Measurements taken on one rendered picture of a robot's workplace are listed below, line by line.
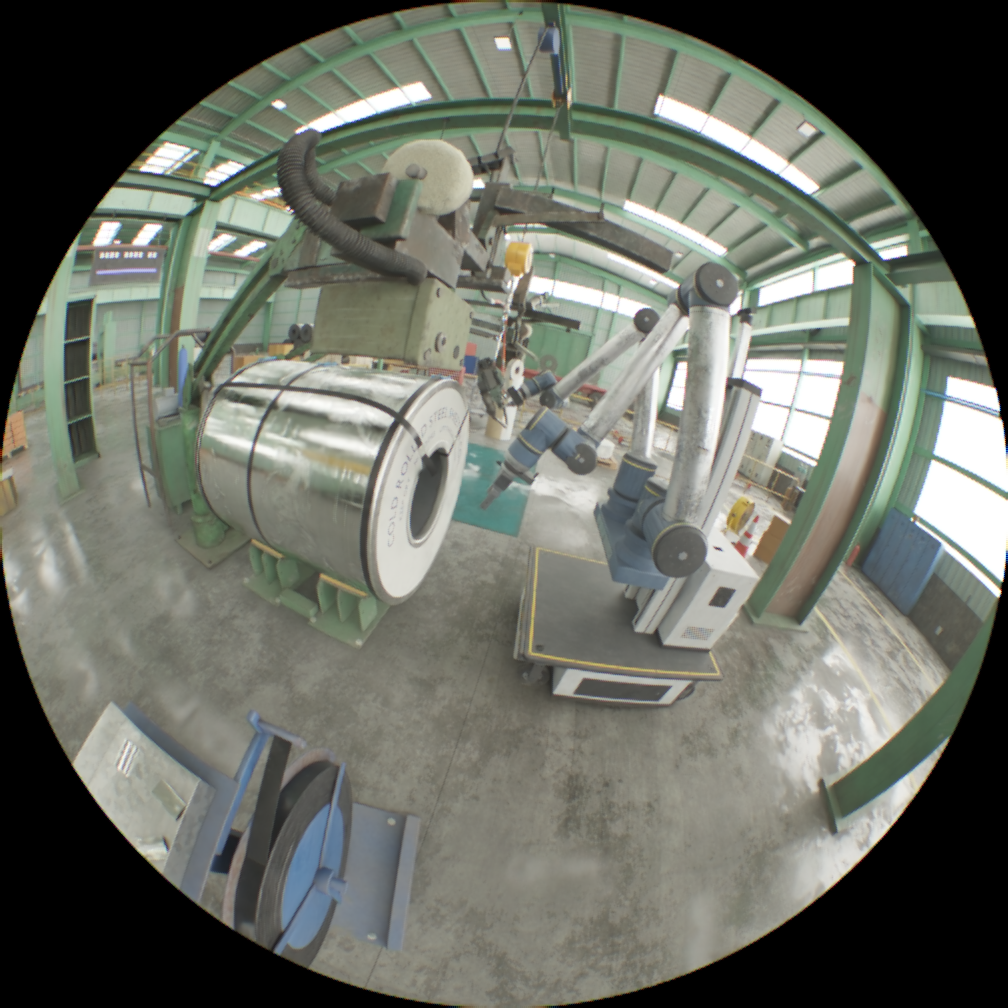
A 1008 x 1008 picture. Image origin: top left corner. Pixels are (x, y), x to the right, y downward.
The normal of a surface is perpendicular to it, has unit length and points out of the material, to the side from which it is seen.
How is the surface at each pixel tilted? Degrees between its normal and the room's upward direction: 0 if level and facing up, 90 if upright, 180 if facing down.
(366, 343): 88
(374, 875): 0
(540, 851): 0
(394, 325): 88
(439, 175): 112
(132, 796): 0
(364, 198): 90
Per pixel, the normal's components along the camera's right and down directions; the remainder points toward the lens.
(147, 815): 0.21, -0.89
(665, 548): -0.32, 0.33
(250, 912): 0.19, -0.76
